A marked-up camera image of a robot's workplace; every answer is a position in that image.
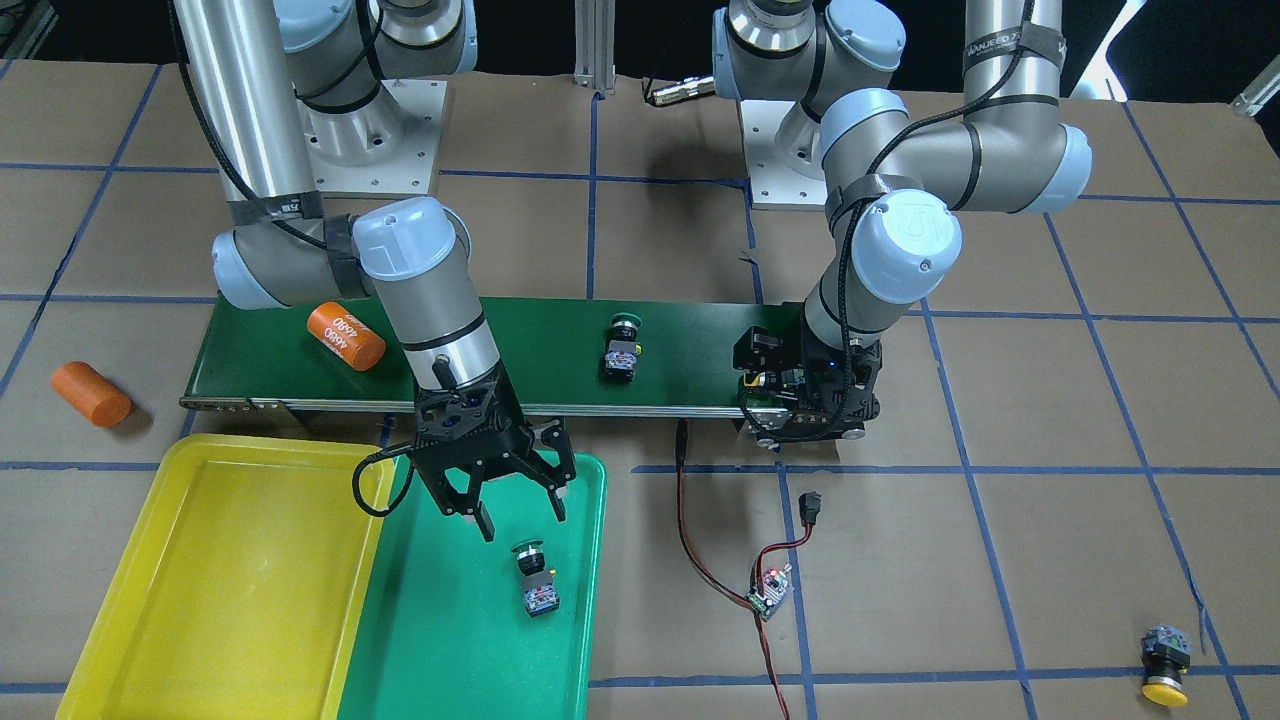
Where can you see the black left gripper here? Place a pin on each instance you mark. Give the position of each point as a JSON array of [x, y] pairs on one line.
[[757, 352]]

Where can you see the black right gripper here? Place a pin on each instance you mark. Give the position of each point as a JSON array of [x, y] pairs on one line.
[[549, 470]]

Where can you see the green push button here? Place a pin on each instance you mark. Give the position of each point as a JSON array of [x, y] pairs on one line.
[[621, 351], [538, 582]]

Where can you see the orange cylinder with white text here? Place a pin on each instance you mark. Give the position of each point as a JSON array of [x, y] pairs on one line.
[[345, 335]]

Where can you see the plain orange cylinder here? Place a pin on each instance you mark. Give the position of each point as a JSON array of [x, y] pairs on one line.
[[91, 394]]

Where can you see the yellow push button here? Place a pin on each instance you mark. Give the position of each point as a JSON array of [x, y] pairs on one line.
[[766, 389], [1165, 655]]

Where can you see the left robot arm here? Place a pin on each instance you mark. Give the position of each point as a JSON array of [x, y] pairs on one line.
[[894, 184]]

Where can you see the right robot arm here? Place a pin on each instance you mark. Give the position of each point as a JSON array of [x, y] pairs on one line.
[[280, 88]]

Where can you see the black barrel plug connector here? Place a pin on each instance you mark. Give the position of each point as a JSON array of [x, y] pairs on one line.
[[809, 505]]

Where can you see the green conveyor belt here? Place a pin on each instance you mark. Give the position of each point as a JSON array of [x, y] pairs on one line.
[[552, 349]]

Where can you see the green plastic tray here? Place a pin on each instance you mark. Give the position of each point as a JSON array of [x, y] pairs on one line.
[[444, 633]]

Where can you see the small green circuit board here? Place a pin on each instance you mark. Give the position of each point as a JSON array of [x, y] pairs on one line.
[[770, 590]]

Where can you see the yellow plastic tray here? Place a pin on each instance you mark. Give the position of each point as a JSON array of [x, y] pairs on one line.
[[239, 592]]

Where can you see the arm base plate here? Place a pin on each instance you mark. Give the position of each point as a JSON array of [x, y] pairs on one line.
[[387, 150], [780, 143]]

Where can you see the aluminium frame post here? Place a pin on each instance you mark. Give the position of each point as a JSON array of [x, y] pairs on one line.
[[595, 21]]

